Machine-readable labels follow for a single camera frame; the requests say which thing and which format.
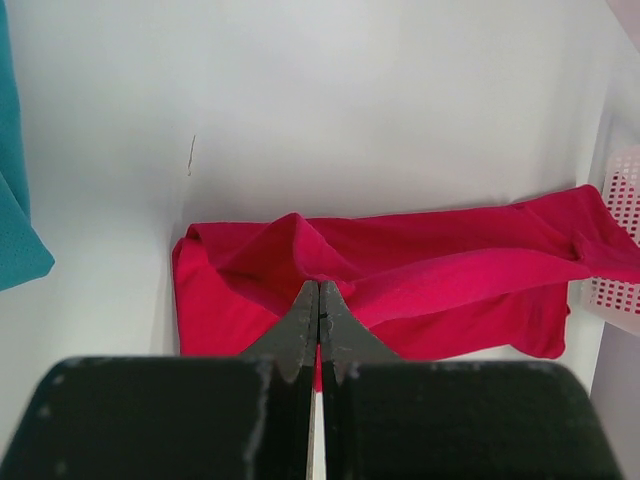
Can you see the white plastic basket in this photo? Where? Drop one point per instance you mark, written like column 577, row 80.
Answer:
column 614, row 295

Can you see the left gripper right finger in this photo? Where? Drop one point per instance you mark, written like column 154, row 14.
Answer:
column 387, row 418

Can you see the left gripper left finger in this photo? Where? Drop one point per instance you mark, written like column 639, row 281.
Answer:
column 248, row 416

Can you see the teal folded t shirt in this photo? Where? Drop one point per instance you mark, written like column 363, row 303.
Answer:
column 24, row 257

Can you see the red t shirt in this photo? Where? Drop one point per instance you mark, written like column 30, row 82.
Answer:
column 429, row 285

